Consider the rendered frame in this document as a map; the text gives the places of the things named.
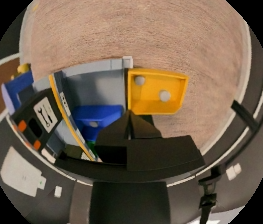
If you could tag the grey shelf rack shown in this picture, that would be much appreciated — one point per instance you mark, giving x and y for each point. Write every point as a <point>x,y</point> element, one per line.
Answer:
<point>96,88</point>

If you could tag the yellow bin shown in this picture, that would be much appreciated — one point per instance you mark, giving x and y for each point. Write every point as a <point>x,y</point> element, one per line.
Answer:
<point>144,99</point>

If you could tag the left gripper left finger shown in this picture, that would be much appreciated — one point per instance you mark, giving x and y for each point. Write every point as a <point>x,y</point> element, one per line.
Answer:
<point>116,129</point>

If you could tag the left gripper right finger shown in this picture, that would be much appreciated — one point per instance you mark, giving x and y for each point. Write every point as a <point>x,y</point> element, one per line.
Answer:
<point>142,129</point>

